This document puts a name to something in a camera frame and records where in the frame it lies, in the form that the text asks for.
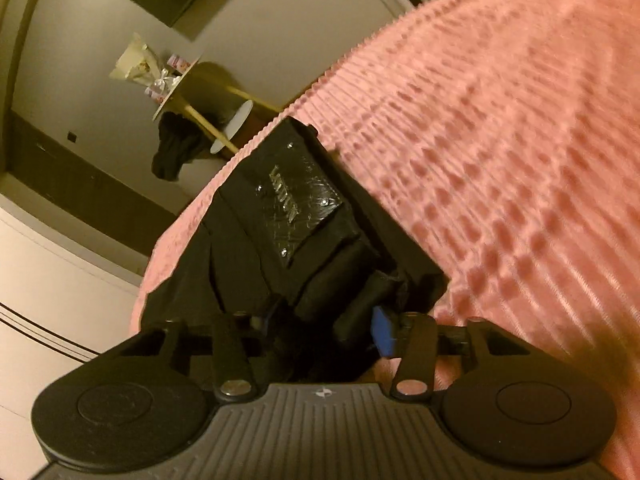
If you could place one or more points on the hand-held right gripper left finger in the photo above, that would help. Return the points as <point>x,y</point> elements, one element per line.
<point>231,355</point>

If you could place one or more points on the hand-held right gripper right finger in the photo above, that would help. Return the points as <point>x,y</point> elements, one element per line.
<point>384,331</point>

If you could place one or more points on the black pants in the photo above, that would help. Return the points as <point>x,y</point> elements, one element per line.
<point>300,240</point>

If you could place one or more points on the white wardrobe with black lines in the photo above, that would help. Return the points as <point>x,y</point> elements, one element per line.
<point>60,310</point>

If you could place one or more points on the pink ribbed blanket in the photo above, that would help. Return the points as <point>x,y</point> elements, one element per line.
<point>480,160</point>

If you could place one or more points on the dark clothing heap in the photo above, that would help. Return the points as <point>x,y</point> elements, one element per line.
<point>175,147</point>

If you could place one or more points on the round side table yellow legs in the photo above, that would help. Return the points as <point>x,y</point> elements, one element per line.
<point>210,105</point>

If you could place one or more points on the pink gift boxes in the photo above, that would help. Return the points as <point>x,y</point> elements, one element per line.
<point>168,76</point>

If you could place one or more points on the white wrapped bouquet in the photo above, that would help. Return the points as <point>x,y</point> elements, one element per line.
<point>138,63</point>

